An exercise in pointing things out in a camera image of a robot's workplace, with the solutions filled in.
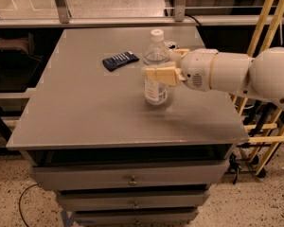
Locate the grey drawer cabinet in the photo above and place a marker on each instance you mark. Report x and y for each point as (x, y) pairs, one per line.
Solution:
(81, 114)

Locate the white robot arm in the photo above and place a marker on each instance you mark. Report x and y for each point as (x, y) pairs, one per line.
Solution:
(260, 78)

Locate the metal post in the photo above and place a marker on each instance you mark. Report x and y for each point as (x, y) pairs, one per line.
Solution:
(63, 11)
(179, 10)

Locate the top grey drawer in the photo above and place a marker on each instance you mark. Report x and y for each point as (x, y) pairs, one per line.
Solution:
(127, 175)

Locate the left metal post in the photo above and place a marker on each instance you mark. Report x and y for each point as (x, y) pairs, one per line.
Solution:
(63, 11)

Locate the grey drawer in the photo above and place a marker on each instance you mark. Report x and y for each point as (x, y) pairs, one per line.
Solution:
(136, 217)
(127, 175)
(132, 200)

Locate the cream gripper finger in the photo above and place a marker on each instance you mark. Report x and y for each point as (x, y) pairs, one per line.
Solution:
(167, 75)
(178, 54)

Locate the middle grey drawer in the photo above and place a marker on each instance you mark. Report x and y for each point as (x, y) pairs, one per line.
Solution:
(132, 200)

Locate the right metal post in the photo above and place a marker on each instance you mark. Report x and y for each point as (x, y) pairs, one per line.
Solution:
(179, 10)

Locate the bottom grey drawer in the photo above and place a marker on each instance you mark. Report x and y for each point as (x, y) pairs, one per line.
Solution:
(136, 217)

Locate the orange soda can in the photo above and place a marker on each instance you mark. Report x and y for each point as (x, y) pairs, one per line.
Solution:
(172, 45)

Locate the clear plastic water bottle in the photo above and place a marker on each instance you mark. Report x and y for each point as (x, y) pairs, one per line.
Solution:
(156, 93)

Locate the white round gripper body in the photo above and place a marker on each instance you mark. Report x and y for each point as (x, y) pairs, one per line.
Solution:
(197, 67)

